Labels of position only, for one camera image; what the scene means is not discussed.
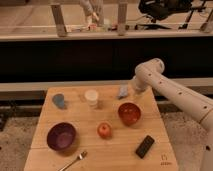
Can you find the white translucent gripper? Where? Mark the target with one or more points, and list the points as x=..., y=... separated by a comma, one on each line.
x=138, y=90

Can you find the small grey-blue towel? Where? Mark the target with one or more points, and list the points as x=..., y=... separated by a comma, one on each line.
x=123, y=92

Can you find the red bowl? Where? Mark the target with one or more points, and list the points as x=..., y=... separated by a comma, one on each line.
x=129, y=113

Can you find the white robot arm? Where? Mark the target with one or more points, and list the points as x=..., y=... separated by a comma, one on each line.
x=198, y=106

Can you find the white cup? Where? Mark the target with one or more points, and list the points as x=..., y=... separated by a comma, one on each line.
x=91, y=97

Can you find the red apple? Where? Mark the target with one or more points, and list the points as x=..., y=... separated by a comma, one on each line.
x=104, y=130

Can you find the black remote control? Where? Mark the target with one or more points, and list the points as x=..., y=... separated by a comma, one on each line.
x=144, y=146

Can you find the blue cup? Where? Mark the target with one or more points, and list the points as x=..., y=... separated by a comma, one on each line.
x=58, y=100

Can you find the black office chair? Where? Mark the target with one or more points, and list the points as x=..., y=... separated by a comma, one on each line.
x=161, y=9

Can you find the silver fork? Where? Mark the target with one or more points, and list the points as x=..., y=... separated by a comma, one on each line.
x=81, y=156

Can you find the purple bowl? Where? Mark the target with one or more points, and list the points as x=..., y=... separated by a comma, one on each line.
x=61, y=136

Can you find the right grey frame post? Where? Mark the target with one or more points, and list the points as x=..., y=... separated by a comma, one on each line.
x=121, y=23

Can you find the grey frame post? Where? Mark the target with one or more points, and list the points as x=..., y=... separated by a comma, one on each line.
x=121, y=23
x=59, y=20

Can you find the left grey frame post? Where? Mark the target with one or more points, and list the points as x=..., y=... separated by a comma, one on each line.
x=59, y=20

